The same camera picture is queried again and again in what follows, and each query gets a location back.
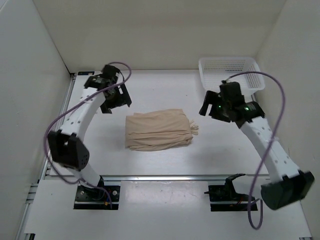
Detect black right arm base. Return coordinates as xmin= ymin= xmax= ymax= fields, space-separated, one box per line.
xmin=204 ymin=173 xmax=249 ymax=212

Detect aluminium left side rail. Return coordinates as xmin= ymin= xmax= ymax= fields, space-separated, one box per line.
xmin=24 ymin=72 xmax=76 ymax=206

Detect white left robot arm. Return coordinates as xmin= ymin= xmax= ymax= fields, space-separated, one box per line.
xmin=44 ymin=83 xmax=132 ymax=200

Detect beige trousers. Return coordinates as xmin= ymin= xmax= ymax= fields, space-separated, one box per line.
xmin=125 ymin=109 xmax=199 ymax=152

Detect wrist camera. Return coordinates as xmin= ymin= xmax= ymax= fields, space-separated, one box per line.
xmin=84 ymin=64 xmax=121 ymax=91
xmin=219 ymin=80 xmax=245 ymax=105

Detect aluminium table edge rail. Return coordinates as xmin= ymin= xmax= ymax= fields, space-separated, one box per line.
xmin=39 ymin=174 xmax=271 ymax=183

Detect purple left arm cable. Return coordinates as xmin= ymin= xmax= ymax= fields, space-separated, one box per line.
xmin=43 ymin=61 xmax=132 ymax=207

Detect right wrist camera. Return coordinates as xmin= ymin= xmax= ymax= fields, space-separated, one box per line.
xmin=219 ymin=80 xmax=245 ymax=105

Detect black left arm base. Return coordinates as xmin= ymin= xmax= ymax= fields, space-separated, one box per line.
xmin=73 ymin=184 xmax=121 ymax=211

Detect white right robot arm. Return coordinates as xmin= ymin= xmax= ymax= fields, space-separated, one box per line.
xmin=199 ymin=90 xmax=315 ymax=210

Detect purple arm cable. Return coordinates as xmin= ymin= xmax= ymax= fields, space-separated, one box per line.
xmin=221 ymin=71 xmax=287 ymax=230
xmin=43 ymin=61 xmax=132 ymax=207

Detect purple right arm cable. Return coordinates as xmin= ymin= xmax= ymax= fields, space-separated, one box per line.
xmin=221 ymin=71 xmax=287 ymax=230

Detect white plastic basket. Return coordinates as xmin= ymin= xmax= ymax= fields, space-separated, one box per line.
xmin=198 ymin=56 xmax=265 ymax=96

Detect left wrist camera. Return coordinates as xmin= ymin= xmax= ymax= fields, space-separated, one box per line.
xmin=84 ymin=64 xmax=121 ymax=91

